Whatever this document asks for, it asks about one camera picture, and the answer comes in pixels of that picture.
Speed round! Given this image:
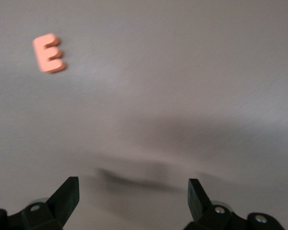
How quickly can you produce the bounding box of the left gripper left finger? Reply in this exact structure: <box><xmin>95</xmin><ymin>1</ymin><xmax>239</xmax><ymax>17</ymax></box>
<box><xmin>0</xmin><ymin>176</ymin><xmax>80</xmax><ymax>230</ymax></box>

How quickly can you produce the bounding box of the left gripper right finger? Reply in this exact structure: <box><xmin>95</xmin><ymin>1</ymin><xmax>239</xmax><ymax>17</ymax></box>
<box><xmin>183</xmin><ymin>178</ymin><xmax>285</xmax><ymax>230</ymax></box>

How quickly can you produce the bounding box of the orange foam letter E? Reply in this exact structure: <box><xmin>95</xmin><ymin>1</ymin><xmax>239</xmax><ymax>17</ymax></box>
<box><xmin>32</xmin><ymin>33</ymin><xmax>68</xmax><ymax>74</ymax></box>

